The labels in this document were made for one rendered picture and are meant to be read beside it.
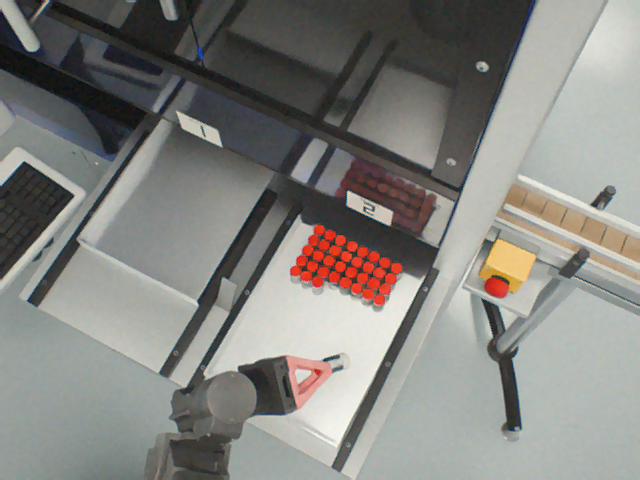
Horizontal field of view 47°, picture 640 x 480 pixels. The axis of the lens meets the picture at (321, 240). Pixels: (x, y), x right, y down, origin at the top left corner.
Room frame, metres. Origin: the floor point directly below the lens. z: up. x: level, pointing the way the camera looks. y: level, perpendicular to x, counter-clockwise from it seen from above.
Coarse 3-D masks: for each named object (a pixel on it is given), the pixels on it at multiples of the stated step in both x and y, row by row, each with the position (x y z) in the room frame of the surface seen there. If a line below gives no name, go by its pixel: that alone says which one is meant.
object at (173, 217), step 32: (160, 128) 0.75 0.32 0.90; (160, 160) 0.69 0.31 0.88; (192, 160) 0.69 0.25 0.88; (224, 160) 0.69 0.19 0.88; (128, 192) 0.62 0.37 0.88; (160, 192) 0.62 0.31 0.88; (192, 192) 0.62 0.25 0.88; (224, 192) 0.62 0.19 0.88; (256, 192) 0.62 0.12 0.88; (96, 224) 0.55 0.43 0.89; (128, 224) 0.55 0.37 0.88; (160, 224) 0.55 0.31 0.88; (192, 224) 0.55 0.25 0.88; (224, 224) 0.55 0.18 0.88; (128, 256) 0.49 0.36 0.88; (160, 256) 0.49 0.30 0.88; (192, 256) 0.49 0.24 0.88; (224, 256) 0.47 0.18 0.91; (192, 288) 0.42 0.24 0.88
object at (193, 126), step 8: (176, 112) 0.70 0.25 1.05; (184, 120) 0.69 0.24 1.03; (192, 120) 0.68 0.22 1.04; (184, 128) 0.69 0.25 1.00; (192, 128) 0.68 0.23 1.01; (200, 128) 0.68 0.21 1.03; (208, 128) 0.67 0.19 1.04; (200, 136) 0.68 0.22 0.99; (208, 136) 0.67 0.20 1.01; (216, 136) 0.66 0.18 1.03
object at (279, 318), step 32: (288, 256) 0.48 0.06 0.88; (256, 288) 0.41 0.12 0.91; (288, 288) 0.42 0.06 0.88; (416, 288) 0.40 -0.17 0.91; (256, 320) 0.36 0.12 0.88; (288, 320) 0.36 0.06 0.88; (320, 320) 0.36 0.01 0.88; (352, 320) 0.35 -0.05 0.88; (384, 320) 0.35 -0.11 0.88; (224, 352) 0.30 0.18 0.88; (256, 352) 0.30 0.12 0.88; (288, 352) 0.30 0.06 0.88; (320, 352) 0.30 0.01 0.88; (352, 352) 0.29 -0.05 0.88; (384, 352) 0.29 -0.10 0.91; (352, 384) 0.24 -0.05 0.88; (288, 416) 0.19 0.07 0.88; (320, 416) 0.18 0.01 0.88; (352, 416) 0.18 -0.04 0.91
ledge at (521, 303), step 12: (480, 252) 0.48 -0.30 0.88; (480, 264) 0.45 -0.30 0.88; (540, 264) 0.45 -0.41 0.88; (468, 276) 0.43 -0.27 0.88; (528, 276) 0.43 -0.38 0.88; (540, 276) 0.43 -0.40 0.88; (468, 288) 0.41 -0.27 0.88; (480, 288) 0.41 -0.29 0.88; (528, 288) 0.41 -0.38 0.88; (492, 300) 0.39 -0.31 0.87; (504, 300) 0.38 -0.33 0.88; (516, 300) 0.38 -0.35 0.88; (528, 300) 0.38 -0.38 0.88; (516, 312) 0.36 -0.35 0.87; (528, 312) 0.36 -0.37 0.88
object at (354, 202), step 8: (352, 200) 0.53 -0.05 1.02; (360, 200) 0.52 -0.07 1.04; (368, 200) 0.51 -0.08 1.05; (352, 208) 0.53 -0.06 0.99; (360, 208) 0.52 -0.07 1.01; (368, 208) 0.51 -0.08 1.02; (376, 208) 0.51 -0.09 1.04; (384, 208) 0.50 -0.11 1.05; (376, 216) 0.50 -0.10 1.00; (384, 216) 0.50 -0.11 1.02
